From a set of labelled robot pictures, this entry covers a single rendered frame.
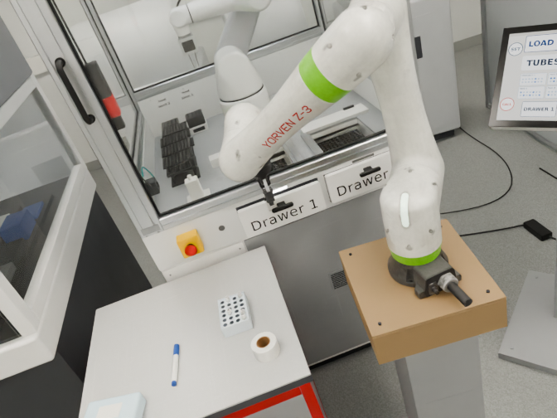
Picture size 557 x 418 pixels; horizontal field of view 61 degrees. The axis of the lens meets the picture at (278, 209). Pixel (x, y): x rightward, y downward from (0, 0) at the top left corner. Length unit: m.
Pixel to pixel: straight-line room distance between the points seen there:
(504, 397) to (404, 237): 1.08
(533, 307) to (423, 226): 1.26
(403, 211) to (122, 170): 0.85
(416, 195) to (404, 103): 0.21
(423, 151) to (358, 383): 1.21
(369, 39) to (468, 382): 0.99
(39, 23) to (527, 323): 2.02
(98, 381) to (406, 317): 0.88
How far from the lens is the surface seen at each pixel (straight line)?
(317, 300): 1.90
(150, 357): 1.47
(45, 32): 1.42
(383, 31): 0.92
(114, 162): 1.50
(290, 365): 1.26
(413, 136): 1.17
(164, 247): 1.64
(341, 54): 0.92
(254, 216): 1.58
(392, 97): 1.13
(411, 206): 1.07
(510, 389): 2.09
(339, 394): 2.12
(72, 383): 1.79
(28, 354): 1.61
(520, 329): 2.22
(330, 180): 1.60
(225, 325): 1.39
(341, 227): 1.73
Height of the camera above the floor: 1.72
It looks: 32 degrees down
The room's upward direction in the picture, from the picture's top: 19 degrees counter-clockwise
